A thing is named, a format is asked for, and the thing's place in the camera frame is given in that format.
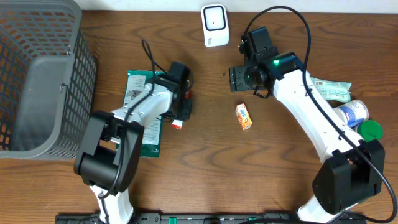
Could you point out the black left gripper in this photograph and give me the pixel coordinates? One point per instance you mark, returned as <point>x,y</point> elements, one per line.
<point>186,118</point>

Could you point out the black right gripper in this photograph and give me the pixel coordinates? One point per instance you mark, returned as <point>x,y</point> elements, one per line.
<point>239,78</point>

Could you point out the red narrow packet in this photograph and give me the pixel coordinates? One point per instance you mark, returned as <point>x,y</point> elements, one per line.
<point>177,124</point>

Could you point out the orange Kleenex tissue pack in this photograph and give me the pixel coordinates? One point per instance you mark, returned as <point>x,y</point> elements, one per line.
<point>243,116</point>

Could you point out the green white 3M glove package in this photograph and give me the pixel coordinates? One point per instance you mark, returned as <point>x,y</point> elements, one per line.
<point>136,80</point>

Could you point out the mint green wipes pack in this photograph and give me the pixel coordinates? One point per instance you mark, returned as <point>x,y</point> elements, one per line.
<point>332,90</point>

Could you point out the white blue cotton swab tub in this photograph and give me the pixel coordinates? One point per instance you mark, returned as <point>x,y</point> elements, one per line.
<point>353,113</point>

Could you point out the green lid jar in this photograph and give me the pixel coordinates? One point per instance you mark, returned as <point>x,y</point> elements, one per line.
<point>370,130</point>

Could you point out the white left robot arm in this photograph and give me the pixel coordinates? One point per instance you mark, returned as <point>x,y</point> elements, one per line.
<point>109,153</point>

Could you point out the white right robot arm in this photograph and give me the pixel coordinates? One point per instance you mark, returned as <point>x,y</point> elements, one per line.
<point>351,167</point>

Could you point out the grey plastic mesh basket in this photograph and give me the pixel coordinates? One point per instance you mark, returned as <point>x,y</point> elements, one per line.
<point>48,76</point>

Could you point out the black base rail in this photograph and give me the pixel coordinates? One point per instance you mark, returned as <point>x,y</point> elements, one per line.
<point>155,218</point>

